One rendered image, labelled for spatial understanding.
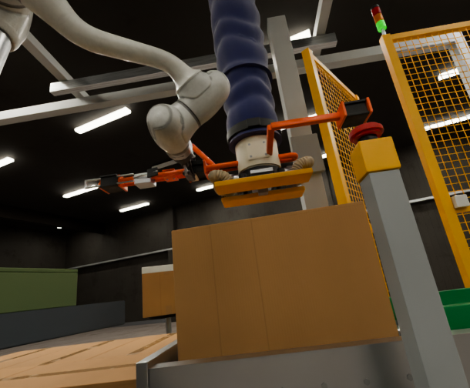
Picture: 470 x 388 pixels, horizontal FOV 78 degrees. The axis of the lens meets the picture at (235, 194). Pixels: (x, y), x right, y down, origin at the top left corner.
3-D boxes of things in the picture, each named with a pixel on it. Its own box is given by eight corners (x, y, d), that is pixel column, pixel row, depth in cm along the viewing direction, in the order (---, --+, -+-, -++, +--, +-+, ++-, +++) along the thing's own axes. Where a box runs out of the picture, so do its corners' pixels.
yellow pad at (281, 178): (309, 182, 108) (306, 169, 110) (313, 172, 99) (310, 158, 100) (218, 195, 110) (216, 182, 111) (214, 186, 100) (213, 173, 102)
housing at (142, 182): (156, 187, 122) (156, 177, 123) (150, 181, 115) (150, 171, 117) (140, 189, 122) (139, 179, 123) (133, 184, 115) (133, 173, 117)
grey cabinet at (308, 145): (323, 172, 212) (315, 135, 221) (325, 169, 207) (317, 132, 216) (297, 176, 213) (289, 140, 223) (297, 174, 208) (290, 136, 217)
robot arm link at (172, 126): (174, 162, 91) (204, 134, 93) (157, 138, 76) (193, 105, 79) (152, 142, 94) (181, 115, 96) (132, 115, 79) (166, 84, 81)
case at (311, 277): (364, 327, 112) (340, 225, 125) (403, 349, 74) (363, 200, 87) (212, 343, 119) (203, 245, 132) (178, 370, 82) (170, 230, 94)
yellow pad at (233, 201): (302, 197, 126) (300, 186, 128) (305, 189, 117) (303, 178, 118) (224, 208, 128) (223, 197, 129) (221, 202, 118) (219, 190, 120)
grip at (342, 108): (364, 125, 94) (360, 112, 96) (373, 111, 86) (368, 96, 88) (337, 130, 95) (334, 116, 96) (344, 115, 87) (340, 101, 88)
